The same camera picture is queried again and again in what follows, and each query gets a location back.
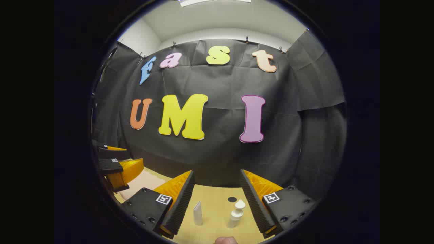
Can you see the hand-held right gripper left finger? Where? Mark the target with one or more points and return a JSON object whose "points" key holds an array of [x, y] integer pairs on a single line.
{"points": [[181, 206]]}

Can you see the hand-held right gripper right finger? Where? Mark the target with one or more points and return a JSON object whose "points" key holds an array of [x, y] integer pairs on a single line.
{"points": [[256, 206]]}

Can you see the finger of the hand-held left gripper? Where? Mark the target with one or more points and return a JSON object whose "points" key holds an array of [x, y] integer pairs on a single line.
{"points": [[115, 154], [110, 166]]}

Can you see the white squeeze tube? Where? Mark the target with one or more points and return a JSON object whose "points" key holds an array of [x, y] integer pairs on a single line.
{"points": [[198, 215]]}

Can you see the white pump bottle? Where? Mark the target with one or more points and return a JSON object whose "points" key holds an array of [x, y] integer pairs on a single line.
{"points": [[235, 217]]}

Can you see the black table grommet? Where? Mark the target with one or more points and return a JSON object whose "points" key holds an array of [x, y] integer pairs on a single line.
{"points": [[232, 199]]}

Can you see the black backdrop cloth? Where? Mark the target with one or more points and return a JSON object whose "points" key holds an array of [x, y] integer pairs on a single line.
{"points": [[217, 152]]}

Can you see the ceiling light panel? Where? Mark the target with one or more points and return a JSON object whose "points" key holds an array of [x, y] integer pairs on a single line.
{"points": [[203, 2]]}

